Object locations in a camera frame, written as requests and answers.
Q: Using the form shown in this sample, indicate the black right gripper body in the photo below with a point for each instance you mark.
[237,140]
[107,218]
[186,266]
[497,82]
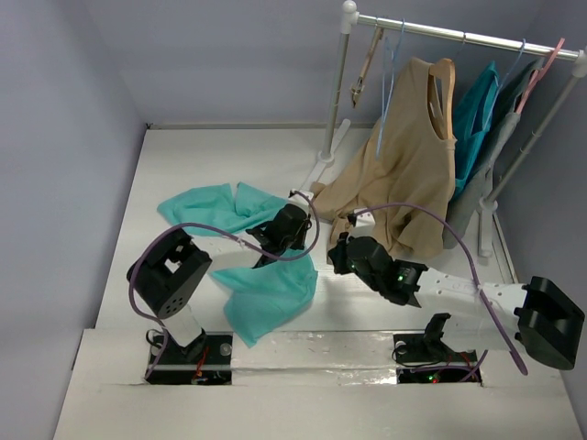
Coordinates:
[342,252]

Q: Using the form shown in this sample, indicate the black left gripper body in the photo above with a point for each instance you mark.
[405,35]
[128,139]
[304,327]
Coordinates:
[295,241]

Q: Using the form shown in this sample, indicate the teal t shirt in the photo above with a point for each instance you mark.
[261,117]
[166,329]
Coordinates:
[261,299]

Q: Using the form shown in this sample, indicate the light blue wire hanger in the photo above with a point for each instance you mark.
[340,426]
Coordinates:
[389,59]

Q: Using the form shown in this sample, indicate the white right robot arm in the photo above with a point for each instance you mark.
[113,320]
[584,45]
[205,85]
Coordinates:
[536,318]

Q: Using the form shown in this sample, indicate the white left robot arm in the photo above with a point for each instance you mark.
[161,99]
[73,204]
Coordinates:
[168,273]

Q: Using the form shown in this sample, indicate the grey hanging shirt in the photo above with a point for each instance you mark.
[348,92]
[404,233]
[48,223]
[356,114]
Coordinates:
[480,184]

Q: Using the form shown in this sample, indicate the wooden clip hanger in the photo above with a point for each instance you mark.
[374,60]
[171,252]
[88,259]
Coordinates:
[357,87]

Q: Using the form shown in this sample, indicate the turquoise hanging shirt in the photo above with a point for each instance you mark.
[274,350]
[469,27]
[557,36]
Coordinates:
[472,120]

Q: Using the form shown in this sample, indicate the pink hanger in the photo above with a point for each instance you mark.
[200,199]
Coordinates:
[537,76]

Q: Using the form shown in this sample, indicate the beige tank top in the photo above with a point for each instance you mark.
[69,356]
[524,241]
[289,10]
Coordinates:
[409,187]

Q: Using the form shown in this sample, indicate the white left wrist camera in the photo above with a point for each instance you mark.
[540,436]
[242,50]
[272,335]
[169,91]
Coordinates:
[298,196]

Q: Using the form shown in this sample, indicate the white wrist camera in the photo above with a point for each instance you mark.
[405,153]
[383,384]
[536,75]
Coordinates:
[362,219]
[298,196]

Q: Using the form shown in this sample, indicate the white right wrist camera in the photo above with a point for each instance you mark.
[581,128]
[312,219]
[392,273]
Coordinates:
[362,219]

